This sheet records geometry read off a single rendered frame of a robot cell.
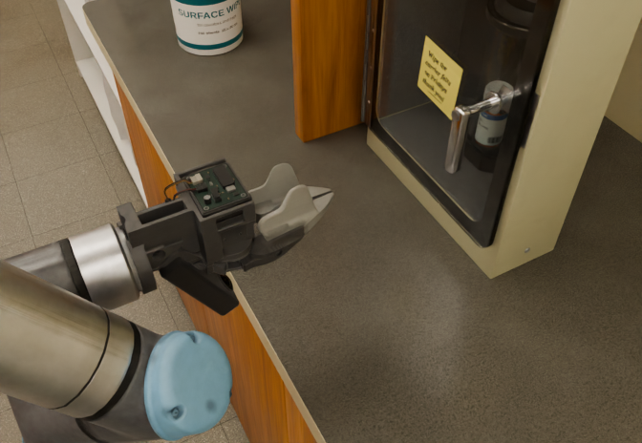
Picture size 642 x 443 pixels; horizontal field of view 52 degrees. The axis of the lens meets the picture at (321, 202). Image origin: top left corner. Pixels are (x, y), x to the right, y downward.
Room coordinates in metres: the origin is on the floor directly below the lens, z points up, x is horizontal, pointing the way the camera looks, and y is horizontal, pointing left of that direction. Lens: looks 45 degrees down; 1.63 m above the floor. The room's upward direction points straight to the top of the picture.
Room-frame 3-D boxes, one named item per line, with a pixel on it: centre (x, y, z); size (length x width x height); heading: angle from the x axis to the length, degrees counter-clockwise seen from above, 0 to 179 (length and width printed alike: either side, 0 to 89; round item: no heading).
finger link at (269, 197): (0.49, 0.04, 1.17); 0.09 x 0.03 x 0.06; 118
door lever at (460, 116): (0.58, -0.17, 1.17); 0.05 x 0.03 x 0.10; 118
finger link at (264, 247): (0.43, 0.06, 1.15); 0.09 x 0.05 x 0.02; 118
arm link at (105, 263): (0.39, 0.20, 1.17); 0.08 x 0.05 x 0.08; 28
